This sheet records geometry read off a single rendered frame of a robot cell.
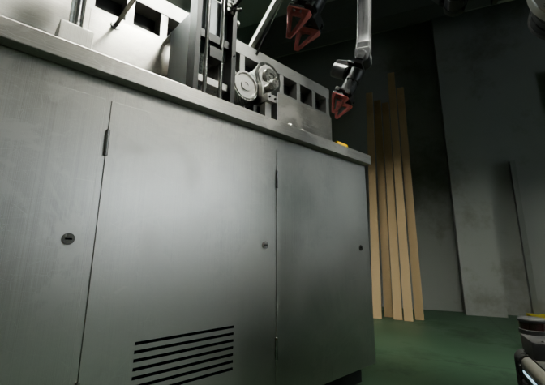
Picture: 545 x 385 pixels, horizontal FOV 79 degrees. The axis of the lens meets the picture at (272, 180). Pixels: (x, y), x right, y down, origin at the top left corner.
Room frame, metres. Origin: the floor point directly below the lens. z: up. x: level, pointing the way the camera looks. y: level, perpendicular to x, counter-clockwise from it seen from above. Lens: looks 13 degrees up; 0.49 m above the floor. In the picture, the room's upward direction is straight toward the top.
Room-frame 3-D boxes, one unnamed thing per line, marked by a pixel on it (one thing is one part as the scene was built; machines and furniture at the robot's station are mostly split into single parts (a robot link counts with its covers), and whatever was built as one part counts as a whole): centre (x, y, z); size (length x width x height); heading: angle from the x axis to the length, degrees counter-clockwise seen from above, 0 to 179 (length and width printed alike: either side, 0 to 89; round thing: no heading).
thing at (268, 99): (1.26, 0.02, 1.05); 0.06 x 0.05 x 0.31; 43
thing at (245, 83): (1.33, 0.20, 1.18); 0.26 x 0.12 x 0.12; 43
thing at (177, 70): (1.21, 0.38, 1.17); 0.34 x 0.05 x 0.54; 43
